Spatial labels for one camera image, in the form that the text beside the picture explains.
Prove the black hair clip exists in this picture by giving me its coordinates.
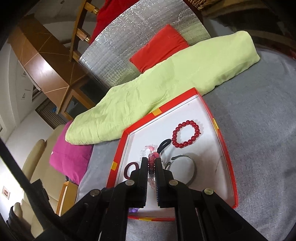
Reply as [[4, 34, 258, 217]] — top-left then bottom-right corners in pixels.
[[157, 138, 171, 154]]

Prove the pale pink bead bracelet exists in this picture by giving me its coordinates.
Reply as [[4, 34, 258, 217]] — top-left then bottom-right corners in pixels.
[[147, 151, 160, 189]]

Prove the grey blanket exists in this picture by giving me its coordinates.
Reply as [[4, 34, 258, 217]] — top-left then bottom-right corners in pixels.
[[75, 47, 296, 241]]

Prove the light green folded quilt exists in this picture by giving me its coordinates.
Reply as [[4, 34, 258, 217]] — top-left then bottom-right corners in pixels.
[[65, 31, 260, 145]]

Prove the orange box lid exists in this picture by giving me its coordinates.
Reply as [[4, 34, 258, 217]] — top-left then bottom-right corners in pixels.
[[56, 181, 78, 216]]

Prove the wooden stair railing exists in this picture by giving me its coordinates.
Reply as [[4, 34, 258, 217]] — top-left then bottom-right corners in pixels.
[[69, 0, 99, 62]]

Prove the magenta cushion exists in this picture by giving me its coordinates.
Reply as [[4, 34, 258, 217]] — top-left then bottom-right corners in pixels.
[[49, 121, 94, 185]]

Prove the pink crystal bead bracelet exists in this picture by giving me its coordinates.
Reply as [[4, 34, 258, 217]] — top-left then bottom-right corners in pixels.
[[139, 145, 158, 163]]

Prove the small red pillow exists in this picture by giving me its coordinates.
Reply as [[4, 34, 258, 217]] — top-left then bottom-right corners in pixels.
[[129, 25, 189, 73]]

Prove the red bead bracelet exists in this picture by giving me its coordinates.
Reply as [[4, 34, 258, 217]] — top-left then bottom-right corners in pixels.
[[171, 119, 202, 149]]

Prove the red shallow gift box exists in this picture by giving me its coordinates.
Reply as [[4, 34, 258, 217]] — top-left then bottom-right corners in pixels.
[[107, 88, 238, 208]]

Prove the silver bangle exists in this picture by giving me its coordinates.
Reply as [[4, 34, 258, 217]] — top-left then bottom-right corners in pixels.
[[165, 155, 197, 186]]

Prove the large red cloth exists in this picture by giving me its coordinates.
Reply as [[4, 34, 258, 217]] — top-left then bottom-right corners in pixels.
[[90, 0, 137, 44]]

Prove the silver foil insulation panel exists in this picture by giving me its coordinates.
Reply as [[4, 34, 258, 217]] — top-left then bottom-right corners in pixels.
[[79, 1, 211, 89]]

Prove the black cable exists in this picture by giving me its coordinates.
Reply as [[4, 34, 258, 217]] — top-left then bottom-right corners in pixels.
[[0, 138, 61, 223]]

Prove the beige sofa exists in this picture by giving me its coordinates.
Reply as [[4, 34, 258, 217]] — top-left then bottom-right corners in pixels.
[[6, 124, 67, 239]]

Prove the wicker basket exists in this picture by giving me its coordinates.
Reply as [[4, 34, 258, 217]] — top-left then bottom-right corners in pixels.
[[188, 0, 221, 10]]

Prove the dark red bangle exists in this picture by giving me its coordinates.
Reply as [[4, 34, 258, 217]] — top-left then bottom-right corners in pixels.
[[123, 162, 139, 180]]

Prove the wooden cabinet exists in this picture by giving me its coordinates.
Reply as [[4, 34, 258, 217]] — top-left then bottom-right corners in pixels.
[[8, 15, 95, 120]]

